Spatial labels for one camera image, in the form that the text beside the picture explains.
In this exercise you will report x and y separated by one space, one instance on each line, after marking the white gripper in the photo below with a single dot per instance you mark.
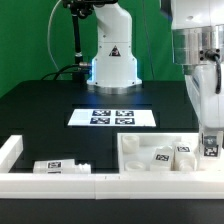
208 105

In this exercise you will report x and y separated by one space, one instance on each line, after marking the white square tabletop part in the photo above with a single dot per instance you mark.
136 150

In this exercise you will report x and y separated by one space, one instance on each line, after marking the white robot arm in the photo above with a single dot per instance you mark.
197 28

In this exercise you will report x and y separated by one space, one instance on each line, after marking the white sheet with tags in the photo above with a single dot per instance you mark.
112 117

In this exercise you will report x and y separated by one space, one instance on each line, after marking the white U-shaped fence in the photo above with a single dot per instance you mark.
122 185

